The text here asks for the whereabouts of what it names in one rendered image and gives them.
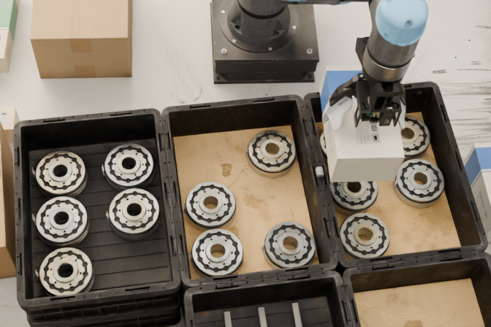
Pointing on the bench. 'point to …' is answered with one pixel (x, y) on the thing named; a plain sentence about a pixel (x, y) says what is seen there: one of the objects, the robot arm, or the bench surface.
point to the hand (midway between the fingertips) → (361, 117)
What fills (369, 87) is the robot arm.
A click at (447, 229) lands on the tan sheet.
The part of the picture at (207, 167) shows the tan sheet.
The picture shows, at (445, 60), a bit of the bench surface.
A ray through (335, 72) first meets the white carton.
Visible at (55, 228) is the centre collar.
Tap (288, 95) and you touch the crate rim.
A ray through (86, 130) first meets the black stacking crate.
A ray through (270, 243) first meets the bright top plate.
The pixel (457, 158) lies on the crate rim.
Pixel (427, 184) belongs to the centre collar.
